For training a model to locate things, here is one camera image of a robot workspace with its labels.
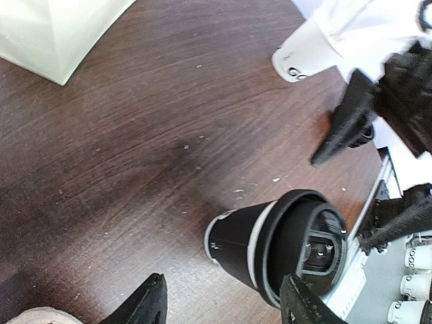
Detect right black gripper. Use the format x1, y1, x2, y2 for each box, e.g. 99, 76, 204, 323
310, 43, 431, 167

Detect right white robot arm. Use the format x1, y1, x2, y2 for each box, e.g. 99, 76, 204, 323
310, 1, 431, 167

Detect cream paper bag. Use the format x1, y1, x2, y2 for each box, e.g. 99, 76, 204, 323
1, 1, 133, 86

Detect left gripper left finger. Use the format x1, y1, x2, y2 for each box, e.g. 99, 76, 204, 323
101, 273, 168, 324

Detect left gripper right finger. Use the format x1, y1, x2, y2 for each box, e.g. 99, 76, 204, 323
280, 274, 344, 324

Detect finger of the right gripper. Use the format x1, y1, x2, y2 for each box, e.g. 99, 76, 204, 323
360, 184, 431, 253

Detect white cup holding straws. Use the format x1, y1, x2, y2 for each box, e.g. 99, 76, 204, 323
271, 18, 342, 83

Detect black paper coffee cup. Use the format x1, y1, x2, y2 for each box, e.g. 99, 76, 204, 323
204, 201, 276, 290

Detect black cup lid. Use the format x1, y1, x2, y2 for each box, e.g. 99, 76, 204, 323
254, 189, 348, 308

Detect cardboard cup carrier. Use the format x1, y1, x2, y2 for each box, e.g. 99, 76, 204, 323
6, 306, 82, 324

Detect aluminium front rail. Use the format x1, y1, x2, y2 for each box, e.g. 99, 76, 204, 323
322, 148, 402, 322

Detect spare cups off table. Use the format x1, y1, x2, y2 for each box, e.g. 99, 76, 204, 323
387, 245, 431, 324

